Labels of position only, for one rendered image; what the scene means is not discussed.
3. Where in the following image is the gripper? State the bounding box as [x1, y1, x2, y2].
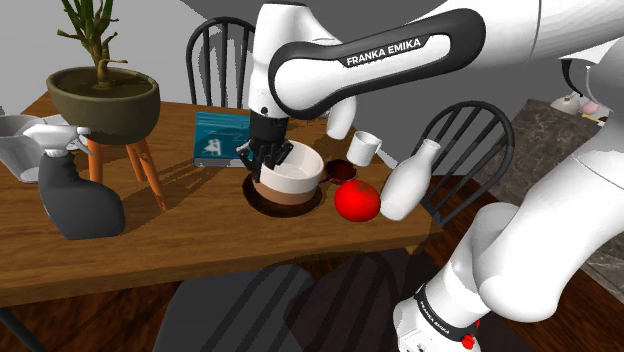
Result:
[236, 111, 295, 184]

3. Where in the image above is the white and brown bowl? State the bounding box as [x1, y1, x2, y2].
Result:
[252, 140, 325, 206]

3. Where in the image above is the teal book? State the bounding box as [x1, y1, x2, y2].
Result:
[193, 111, 255, 169]

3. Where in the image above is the dark brown round plate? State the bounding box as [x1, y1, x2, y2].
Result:
[242, 174, 324, 219]

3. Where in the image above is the dark red small cup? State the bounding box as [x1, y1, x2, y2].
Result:
[319, 159, 359, 185]

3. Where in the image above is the white mug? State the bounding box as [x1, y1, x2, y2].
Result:
[345, 130, 384, 167]

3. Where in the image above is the red tomato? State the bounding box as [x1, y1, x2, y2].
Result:
[333, 179, 382, 223]

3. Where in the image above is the black spindle chair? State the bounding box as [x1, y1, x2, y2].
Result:
[418, 100, 516, 228]
[185, 16, 257, 110]

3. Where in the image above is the wooden table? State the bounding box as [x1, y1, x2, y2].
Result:
[0, 92, 445, 352]

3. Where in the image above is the white bottle vase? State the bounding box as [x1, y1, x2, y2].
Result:
[379, 138, 442, 222]

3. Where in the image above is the potted plant on wooden legs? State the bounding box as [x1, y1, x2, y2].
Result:
[46, 0, 169, 212]

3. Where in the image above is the black spray bottle white head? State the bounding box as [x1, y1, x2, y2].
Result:
[21, 124, 127, 241]

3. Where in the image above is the white angular container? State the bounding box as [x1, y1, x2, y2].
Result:
[0, 114, 90, 184]

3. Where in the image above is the dark marble counter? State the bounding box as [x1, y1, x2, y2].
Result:
[471, 94, 624, 304]

